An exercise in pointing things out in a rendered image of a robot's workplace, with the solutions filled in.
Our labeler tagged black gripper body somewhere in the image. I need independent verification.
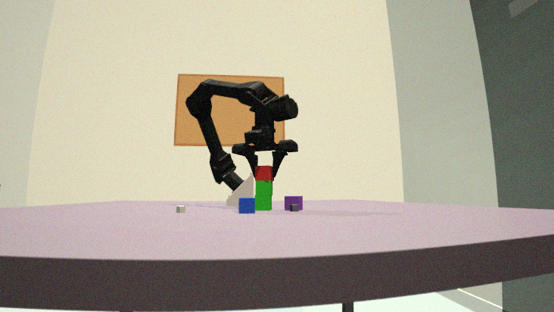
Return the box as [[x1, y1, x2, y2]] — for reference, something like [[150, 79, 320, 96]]
[[232, 122, 298, 155]]

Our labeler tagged purple cube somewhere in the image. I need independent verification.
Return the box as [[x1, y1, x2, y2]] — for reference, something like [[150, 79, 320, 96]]
[[285, 196, 303, 211]]

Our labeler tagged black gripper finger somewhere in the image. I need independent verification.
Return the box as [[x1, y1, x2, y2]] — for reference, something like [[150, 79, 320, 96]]
[[272, 151, 288, 178], [241, 153, 258, 178]]

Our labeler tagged blue block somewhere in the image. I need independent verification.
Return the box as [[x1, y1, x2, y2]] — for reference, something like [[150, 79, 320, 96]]
[[238, 198, 255, 214]]

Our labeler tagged red block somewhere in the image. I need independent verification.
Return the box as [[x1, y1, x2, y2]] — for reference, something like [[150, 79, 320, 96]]
[[255, 166, 274, 181]]

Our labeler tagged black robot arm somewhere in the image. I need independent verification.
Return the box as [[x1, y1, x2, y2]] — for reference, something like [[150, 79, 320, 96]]
[[185, 79, 298, 193]]

